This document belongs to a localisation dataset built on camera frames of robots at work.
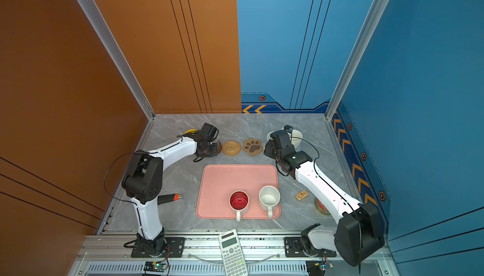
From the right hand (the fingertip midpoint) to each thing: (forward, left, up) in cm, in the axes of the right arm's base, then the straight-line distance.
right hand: (268, 146), depth 84 cm
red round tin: (-22, -22, -16) cm, 35 cm away
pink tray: (-10, +25, -16) cm, 31 cm away
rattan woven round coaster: (+11, +19, -16) cm, 27 cm away
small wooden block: (-16, -15, -17) cm, 28 cm away
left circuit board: (-42, +46, -19) cm, 65 cm away
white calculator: (-38, +16, -16) cm, 44 cm away
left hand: (+7, +28, -12) cm, 32 cm away
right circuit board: (-42, -17, -20) cm, 50 cm away
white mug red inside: (-19, +14, -15) cm, 28 cm away
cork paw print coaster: (+13, +7, -17) cm, 23 cm away
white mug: (-17, 0, -16) cm, 23 cm away
